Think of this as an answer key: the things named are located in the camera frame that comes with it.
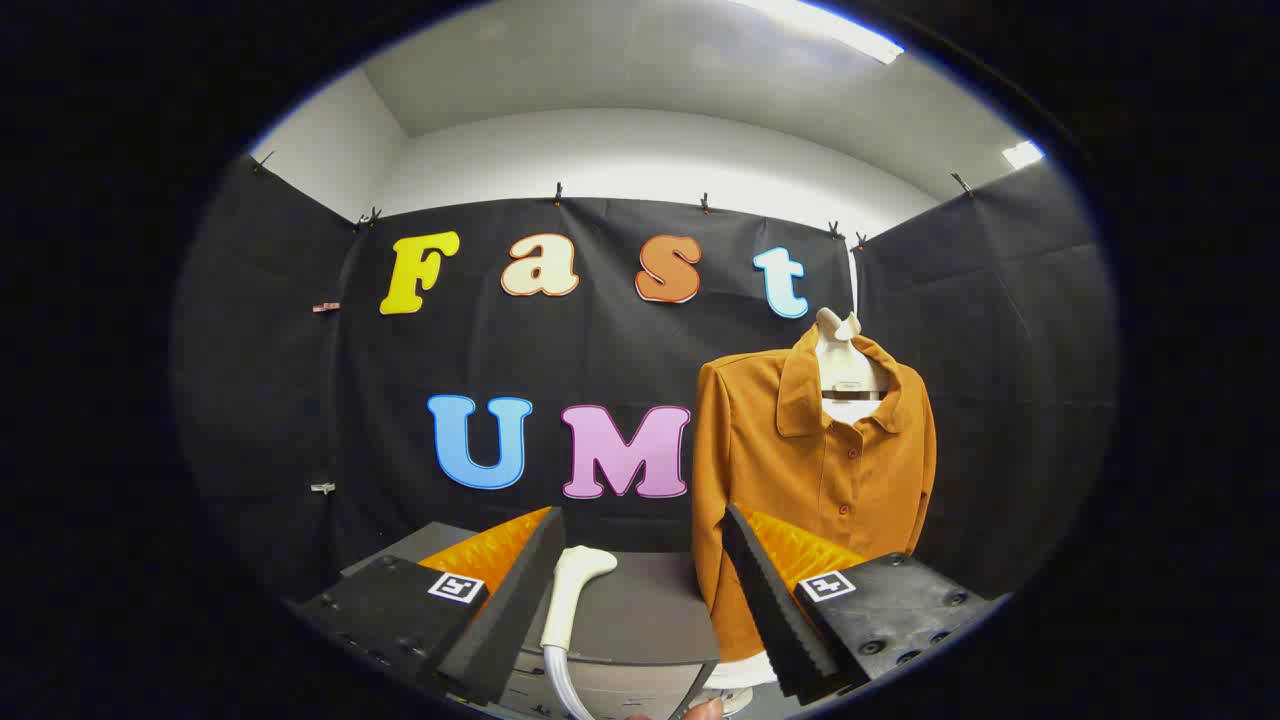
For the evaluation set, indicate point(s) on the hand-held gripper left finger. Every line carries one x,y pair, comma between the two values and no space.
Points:
505,610

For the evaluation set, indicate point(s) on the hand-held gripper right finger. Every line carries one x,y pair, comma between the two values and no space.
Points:
775,610

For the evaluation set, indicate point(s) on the white garment steamer head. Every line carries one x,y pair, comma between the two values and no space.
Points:
570,590

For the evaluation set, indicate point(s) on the orange button shirt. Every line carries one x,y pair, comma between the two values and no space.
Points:
800,470

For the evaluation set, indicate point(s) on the white hanger form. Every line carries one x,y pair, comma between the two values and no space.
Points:
845,360

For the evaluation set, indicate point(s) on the row of black clips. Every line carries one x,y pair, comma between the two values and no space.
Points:
558,192

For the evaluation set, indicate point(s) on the square ceiling light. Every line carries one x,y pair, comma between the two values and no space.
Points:
1022,153

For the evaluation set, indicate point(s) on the long ceiling light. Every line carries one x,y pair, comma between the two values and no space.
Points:
820,25

